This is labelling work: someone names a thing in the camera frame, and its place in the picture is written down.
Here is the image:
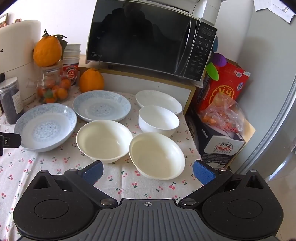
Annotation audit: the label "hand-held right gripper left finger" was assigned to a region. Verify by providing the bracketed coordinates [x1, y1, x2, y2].
[30, 161, 118, 207]

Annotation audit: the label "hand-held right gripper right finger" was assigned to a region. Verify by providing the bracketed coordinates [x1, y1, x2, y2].
[178, 159, 266, 208]

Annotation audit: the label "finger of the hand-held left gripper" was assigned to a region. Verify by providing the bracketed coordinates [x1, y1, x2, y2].
[0, 133, 22, 156]

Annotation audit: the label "cream bowl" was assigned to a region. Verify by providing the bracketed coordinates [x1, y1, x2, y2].
[76, 120, 129, 164]
[129, 133, 186, 181]

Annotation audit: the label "blue patterned plate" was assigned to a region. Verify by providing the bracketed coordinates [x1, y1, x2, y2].
[72, 90, 131, 123]
[13, 103, 77, 153]

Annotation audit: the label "white bowl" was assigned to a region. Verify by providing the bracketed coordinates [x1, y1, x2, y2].
[138, 105, 180, 138]

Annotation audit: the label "white plate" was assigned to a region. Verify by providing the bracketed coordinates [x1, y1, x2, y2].
[135, 90, 183, 115]

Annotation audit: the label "black and white box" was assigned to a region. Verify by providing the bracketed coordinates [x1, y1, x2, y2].
[185, 109, 256, 169]

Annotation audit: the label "clear jar with dark contents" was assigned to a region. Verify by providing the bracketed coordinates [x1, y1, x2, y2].
[0, 77, 25, 125]

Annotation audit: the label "cherry print tablecloth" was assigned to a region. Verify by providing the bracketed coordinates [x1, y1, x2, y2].
[0, 87, 204, 234]

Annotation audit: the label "plastic bag of small oranges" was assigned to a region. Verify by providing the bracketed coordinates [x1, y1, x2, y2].
[199, 93, 250, 135]

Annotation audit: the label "heap of small oranges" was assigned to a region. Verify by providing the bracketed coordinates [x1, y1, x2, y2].
[38, 77, 71, 103]

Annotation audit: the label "silver refrigerator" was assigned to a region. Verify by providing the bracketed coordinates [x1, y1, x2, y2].
[228, 76, 296, 209]

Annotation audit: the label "large orange with stem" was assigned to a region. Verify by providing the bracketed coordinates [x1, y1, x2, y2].
[79, 68, 104, 93]

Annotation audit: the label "red label paper cup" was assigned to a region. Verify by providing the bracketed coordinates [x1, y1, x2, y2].
[62, 55, 80, 86]

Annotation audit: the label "cream kitchen appliance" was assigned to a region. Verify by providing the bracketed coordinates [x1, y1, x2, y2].
[0, 20, 42, 105]

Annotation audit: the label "large orange with leaves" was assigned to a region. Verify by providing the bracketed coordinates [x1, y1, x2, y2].
[33, 30, 67, 67]

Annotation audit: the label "red cardboard box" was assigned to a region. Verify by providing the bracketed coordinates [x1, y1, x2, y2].
[196, 59, 251, 121]

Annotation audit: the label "green silicone object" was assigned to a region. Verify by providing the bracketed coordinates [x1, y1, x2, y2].
[206, 61, 220, 81]

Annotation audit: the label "purple round object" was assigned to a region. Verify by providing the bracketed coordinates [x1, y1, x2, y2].
[212, 53, 227, 67]

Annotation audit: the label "black microwave oven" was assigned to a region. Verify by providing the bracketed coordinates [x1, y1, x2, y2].
[85, 0, 218, 82]

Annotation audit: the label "white appliance on microwave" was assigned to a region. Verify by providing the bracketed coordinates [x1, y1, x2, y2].
[185, 0, 222, 20]

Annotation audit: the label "white paper sheets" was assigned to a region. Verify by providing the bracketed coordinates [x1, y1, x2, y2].
[253, 0, 295, 23]

